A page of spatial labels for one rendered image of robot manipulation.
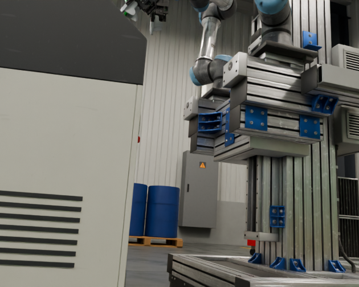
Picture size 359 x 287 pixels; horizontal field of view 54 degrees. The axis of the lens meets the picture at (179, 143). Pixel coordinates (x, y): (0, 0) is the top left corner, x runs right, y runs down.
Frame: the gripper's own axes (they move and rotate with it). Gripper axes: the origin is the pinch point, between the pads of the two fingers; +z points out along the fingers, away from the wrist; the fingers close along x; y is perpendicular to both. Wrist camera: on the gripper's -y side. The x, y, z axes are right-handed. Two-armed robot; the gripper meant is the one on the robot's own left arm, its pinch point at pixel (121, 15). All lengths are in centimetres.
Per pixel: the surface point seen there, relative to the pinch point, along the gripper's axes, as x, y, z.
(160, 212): 454, 98, 145
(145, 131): 661, -49, 87
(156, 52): 714, -180, -62
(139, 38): -38.2, 26.2, 4.5
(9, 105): -52, 18, 46
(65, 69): -46, 20, 28
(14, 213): -58, 44, 63
